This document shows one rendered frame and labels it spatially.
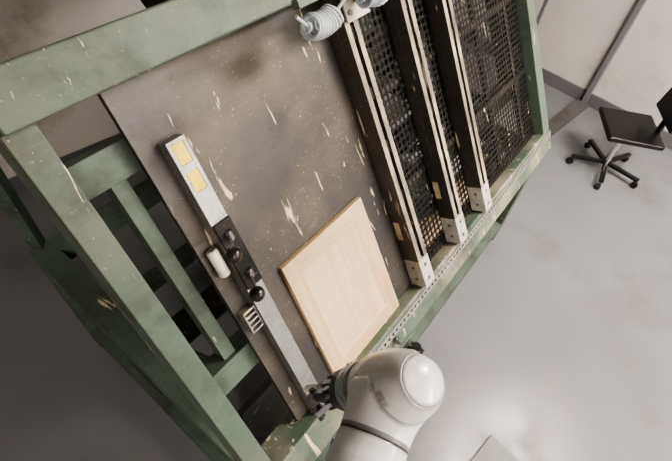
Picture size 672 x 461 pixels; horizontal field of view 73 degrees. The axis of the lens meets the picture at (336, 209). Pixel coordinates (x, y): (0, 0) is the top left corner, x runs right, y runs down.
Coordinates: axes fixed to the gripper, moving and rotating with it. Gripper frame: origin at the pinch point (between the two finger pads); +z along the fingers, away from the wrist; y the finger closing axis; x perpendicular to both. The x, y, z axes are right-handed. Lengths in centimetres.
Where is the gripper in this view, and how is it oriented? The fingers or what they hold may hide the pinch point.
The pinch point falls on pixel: (314, 391)
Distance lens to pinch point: 102.7
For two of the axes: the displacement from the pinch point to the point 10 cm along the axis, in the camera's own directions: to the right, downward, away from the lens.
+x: 6.5, 7.6, -0.3
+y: -6.5, 5.3, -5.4
